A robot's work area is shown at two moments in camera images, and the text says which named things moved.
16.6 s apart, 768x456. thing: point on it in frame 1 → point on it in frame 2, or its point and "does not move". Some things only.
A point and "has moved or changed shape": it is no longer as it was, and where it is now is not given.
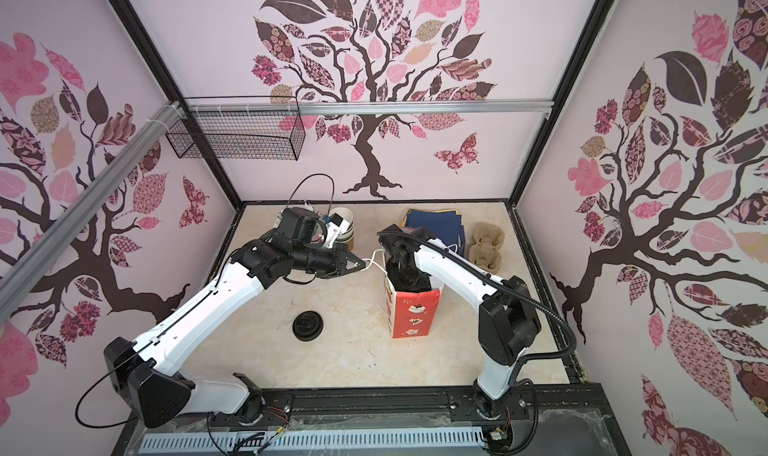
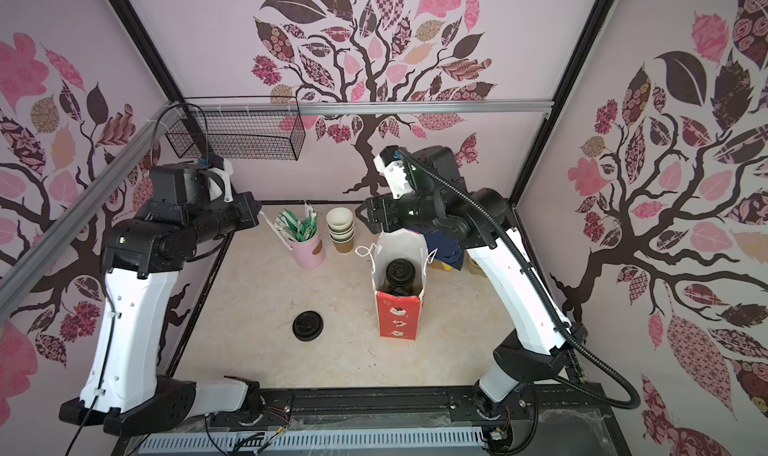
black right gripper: x=392 y=278 → x=385 y=204
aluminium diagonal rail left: x=96 y=196 does not move
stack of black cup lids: x=307 y=326 does not move
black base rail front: x=538 y=421 does not move
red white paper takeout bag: x=411 y=314 has moved or changed shape
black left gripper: x=338 y=267 → x=247 y=208
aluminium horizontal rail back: x=365 y=107 does not move
